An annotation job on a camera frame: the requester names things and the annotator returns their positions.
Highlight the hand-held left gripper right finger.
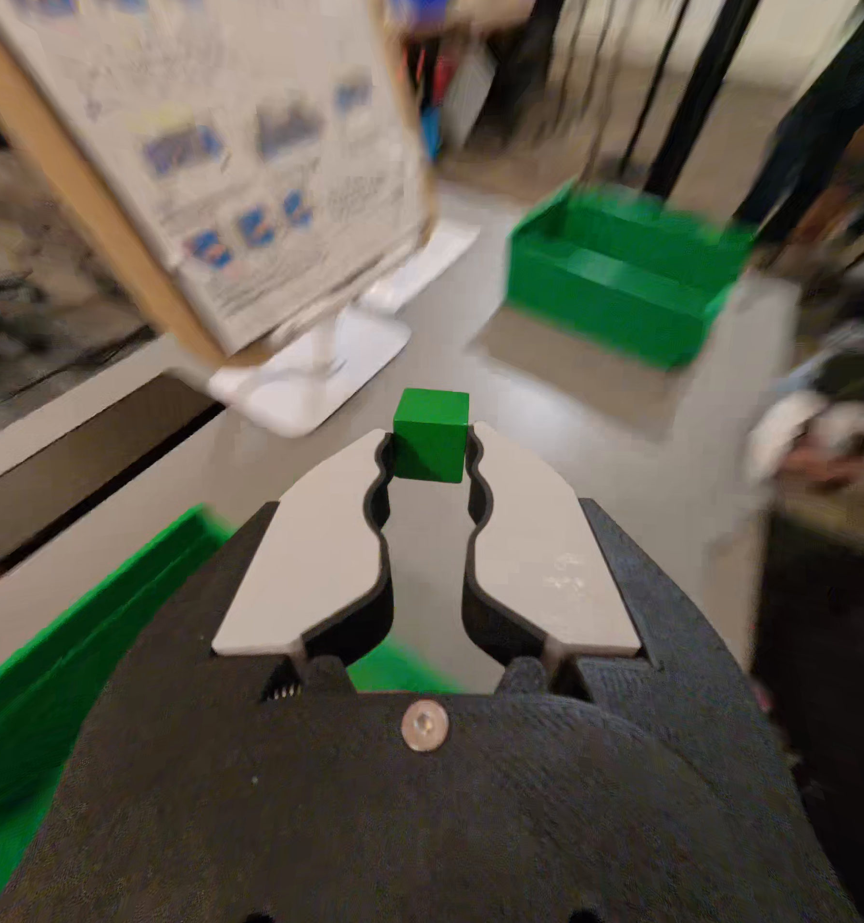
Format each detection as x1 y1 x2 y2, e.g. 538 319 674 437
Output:
463 420 643 677

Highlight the green plastic bin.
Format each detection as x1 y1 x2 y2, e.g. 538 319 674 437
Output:
0 503 469 923
505 180 759 371

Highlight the green wooden cube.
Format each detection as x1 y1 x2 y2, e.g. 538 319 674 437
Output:
392 388 471 484

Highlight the person's right hand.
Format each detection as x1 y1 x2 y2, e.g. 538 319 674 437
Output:
781 441 864 491

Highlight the grey desk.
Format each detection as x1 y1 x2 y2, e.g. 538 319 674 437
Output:
0 195 801 693

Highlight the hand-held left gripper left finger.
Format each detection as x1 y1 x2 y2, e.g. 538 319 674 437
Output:
210 429 398 675

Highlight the instruction sheet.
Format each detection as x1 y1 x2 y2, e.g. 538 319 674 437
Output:
0 0 434 350

